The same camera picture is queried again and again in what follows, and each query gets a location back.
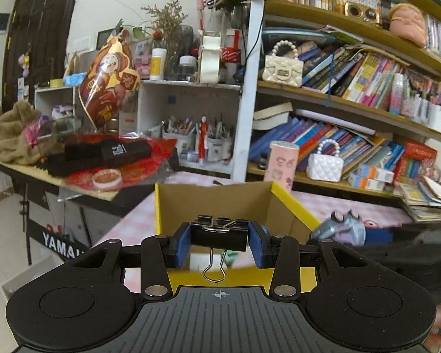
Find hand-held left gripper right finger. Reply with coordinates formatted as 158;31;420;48
248;222;375;298

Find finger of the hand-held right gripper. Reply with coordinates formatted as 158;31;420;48
365;227;394;245

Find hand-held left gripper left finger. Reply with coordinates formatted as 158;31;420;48
64;222;192;298

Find black binder clip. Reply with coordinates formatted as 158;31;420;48
190;214;251;283

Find yellow cardboard box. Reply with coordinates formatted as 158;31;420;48
154;181;322;293

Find pink checked desk mat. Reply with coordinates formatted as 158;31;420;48
92;171;423;295

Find orange blue white box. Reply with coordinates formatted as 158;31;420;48
347;174;386;192
356;164;395;184

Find pile of booklets and papers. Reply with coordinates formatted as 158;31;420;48
399;174;441;223

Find red boxed book set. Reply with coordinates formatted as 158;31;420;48
393;156;432;186

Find colourful figurine ornaments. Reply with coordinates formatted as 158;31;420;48
422;162;441;184

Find pink printed cup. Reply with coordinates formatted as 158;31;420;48
268;141;300;192

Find white quilted handbag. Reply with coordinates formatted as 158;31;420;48
306;139;344;182

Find red plastic sheet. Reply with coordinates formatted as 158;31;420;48
64;136;179;192

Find red flat box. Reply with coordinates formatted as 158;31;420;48
402;140;438;162

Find printed tape roll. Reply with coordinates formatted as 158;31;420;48
92;168;123;188

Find white pen holder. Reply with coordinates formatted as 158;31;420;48
206;118;234;162
162;116;195;160

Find red-robed figurine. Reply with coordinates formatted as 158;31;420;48
196;115;210;164

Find white paper roll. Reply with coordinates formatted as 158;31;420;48
296;108;375;135

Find thick pale book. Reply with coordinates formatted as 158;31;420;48
253;101;294;120
253;113;291;130

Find black keyboard stand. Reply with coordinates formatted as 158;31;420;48
18;184;92;265

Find black long case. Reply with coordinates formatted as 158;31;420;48
46;138;155;177

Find wooden bookshelf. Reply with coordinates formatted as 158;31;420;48
239;0;441;207

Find black electronic keyboard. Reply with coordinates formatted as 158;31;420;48
0;154;181;217

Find row of leaning colourful books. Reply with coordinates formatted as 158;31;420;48
298;42;441;114

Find white floor bin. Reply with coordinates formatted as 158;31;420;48
0;261;67;302

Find glass jar white lid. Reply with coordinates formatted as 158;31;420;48
178;55;196;81

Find gold and red foil decoration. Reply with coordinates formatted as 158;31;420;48
77;31;140;131

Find white bottle yellow label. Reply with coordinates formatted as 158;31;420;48
149;48;167;81

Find white tape dispenser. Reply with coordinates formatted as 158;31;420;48
198;31;223;84

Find red and white box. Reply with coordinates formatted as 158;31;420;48
222;29;243;63

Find brown plush toy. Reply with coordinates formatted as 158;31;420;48
0;101;54;166

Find small white cubby shelf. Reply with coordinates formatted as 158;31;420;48
34;85;79;118

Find pink face figure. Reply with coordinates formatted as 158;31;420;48
389;2;427;48

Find gold speaker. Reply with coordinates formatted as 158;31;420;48
343;1;383;28

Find dried flower bunch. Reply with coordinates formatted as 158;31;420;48
140;0;190;50

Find dark wooden door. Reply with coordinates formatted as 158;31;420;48
2;0;85;104

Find cream handbag with pearl handle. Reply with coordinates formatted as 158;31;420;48
263;40;304;88

